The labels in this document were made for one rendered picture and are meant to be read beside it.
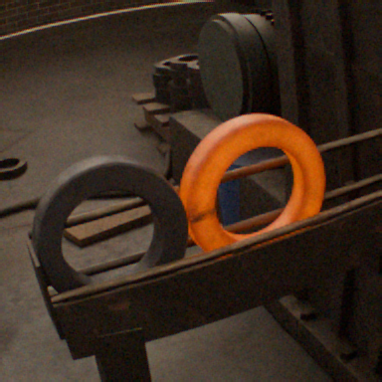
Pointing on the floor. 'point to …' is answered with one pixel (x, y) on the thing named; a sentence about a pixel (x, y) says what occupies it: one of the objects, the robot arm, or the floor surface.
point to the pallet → (171, 95)
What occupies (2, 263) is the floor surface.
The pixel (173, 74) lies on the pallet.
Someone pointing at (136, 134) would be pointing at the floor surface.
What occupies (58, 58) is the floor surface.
